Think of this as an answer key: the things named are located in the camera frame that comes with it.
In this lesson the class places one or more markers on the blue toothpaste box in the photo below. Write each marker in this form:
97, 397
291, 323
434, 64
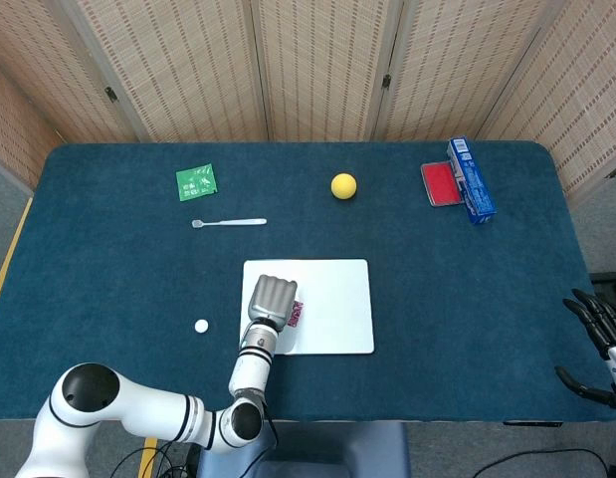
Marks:
474, 186

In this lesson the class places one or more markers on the white toothbrush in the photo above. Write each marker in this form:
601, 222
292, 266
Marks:
233, 222

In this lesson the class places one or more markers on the red ink pad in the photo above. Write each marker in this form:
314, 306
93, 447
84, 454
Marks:
439, 183

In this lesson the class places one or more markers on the yellow foam ball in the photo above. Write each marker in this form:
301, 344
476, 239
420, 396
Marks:
344, 186

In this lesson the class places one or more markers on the white round ball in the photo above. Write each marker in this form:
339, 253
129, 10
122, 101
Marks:
201, 326

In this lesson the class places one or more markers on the blue robot base seat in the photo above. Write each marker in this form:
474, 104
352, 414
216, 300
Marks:
337, 448

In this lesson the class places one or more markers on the pink patterned card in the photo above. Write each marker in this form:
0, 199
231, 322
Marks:
297, 313

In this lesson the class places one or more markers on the green sachet packet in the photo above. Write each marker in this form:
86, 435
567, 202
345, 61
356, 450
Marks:
197, 182

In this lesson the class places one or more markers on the woven bamboo folding screen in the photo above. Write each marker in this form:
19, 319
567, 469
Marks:
312, 70

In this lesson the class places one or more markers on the teal tablecloth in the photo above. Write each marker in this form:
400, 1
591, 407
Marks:
437, 299

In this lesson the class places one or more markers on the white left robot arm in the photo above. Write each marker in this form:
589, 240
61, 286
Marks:
138, 413

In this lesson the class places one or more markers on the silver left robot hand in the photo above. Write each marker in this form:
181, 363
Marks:
270, 299

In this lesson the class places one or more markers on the black equipment box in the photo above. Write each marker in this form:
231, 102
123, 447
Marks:
608, 281

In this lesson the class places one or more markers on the white rectangular board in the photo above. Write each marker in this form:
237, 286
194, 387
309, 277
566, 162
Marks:
332, 306

